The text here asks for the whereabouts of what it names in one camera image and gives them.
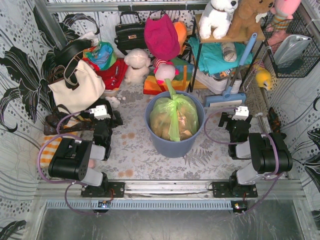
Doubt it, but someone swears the green plastic trash bag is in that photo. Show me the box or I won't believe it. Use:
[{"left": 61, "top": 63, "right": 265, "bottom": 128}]
[{"left": 149, "top": 78, "right": 199, "bottom": 142}]

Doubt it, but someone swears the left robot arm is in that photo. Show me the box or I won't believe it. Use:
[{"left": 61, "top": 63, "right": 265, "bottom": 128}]
[{"left": 44, "top": 99, "right": 125, "bottom": 199}]

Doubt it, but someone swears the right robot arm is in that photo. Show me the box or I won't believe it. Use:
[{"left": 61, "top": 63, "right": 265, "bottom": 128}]
[{"left": 212, "top": 112, "right": 293, "bottom": 198}]

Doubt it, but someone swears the blue-grey trash bin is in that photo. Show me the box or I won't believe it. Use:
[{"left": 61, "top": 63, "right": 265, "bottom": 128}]
[{"left": 143, "top": 90, "right": 205, "bottom": 158}]

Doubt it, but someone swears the rainbow striped bag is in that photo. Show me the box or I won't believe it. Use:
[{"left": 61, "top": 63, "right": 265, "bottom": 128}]
[{"left": 143, "top": 57, "right": 194, "bottom": 95}]

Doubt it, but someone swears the cream canvas tote bag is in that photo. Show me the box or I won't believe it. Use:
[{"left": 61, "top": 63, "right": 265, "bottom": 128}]
[{"left": 48, "top": 60, "right": 105, "bottom": 113}]

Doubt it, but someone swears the dark brown leather bag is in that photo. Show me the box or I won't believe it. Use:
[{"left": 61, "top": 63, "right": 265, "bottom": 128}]
[{"left": 43, "top": 104, "right": 99, "bottom": 136}]

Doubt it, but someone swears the white pink-eared plush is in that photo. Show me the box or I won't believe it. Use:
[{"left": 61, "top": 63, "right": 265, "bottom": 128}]
[{"left": 153, "top": 58, "right": 180, "bottom": 85}]

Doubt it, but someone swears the white fluffy plush toy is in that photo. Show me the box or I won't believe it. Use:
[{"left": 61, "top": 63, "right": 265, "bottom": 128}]
[{"left": 124, "top": 48, "right": 151, "bottom": 84}]

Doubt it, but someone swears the red folded cloth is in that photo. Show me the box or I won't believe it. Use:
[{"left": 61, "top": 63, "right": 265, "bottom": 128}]
[{"left": 88, "top": 58, "right": 128, "bottom": 90}]

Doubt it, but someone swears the blue floor squeegee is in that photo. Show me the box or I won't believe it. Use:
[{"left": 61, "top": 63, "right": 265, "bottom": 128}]
[{"left": 204, "top": 32, "right": 258, "bottom": 108}]

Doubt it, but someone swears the teal folded towel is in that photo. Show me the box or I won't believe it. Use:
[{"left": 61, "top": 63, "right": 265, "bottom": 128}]
[{"left": 198, "top": 42, "right": 246, "bottom": 75}]

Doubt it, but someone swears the magenta felt hat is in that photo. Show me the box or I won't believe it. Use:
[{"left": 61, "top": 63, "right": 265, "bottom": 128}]
[{"left": 144, "top": 13, "right": 180, "bottom": 61}]

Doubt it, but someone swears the colourful scarf bundle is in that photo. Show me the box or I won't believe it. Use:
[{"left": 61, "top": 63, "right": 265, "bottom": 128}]
[{"left": 82, "top": 41, "right": 117, "bottom": 71}]

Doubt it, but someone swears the black leather handbag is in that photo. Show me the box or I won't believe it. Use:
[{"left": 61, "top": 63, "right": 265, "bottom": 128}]
[{"left": 114, "top": 11, "right": 148, "bottom": 56}]

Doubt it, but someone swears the orange plush toy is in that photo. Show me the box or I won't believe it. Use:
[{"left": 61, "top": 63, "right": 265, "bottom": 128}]
[{"left": 173, "top": 21, "right": 187, "bottom": 55}]

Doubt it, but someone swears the patterned rolled cloth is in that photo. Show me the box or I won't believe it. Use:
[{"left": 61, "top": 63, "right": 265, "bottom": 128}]
[{"left": 221, "top": 42, "right": 237, "bottom": 63}]

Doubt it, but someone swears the yellow plush toy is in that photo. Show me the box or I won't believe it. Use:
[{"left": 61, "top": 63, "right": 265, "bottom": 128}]
[{"left": 253, "top": 62, "right": 272, "bottom": 91}]

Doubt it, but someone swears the orange checkered cloth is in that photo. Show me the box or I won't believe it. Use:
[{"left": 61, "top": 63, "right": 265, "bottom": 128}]
[{"left": 40, "top": 119, "right": 79, "bottom": 168}]

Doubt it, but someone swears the white grey plush dog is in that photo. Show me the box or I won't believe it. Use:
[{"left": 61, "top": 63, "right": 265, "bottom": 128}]
[{"left": 199, "top": 0, "right": 239, "bottom": 40}]

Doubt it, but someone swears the brown teddy bear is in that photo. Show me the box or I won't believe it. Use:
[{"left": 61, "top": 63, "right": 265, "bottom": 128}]
[{"left": 227, "top": 0, "right": 275, "bottom": 38}]

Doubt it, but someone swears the wooden metal shelf rack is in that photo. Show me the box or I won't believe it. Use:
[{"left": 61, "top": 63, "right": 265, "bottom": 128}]
[{"left": 187, "top": 14, "right": 250, "bottom": 93}]

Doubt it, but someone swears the silver foil pouch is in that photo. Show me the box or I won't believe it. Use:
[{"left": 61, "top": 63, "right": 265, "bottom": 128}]
[{"left": 273, "top": 34, "right": 313, "bottom": 65}]

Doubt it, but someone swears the pink plush toy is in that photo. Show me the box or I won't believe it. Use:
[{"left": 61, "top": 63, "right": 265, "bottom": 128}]
[{"left": 266, "top": 0, "right": 301, "bottom": 32}]

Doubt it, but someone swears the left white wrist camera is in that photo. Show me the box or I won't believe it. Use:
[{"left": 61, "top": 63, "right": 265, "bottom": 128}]
[{"left": 89, "top": 104, "right": 111, "bottom": 120}]

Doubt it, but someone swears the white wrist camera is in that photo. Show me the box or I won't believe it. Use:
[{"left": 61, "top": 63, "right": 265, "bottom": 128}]
[
  {"left": 232, "top": 106, "right": 249, "bottom": 121},
  {"left": 89, "top": 104, "right": 111, "bottom": 120}
]

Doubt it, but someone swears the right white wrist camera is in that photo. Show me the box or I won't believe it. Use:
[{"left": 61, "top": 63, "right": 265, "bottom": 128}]
[{"left": 232, "top": 106, "right": 249, "bottom": 121}]

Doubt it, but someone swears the metal rod handle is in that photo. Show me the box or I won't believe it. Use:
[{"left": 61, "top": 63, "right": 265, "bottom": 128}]
[{"left": 255, "top": 112, "right": 268, "bottom": 135}]

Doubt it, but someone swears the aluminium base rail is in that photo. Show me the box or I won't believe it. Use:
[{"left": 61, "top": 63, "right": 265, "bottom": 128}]
[{"left": 35, "top": 179, "right": 307, "bottom": 212}]

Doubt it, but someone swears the black wire basket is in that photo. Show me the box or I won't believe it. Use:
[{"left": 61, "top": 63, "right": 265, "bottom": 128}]
[{"left": 261, "top": 12, "right": 320, "bottom": 79}]

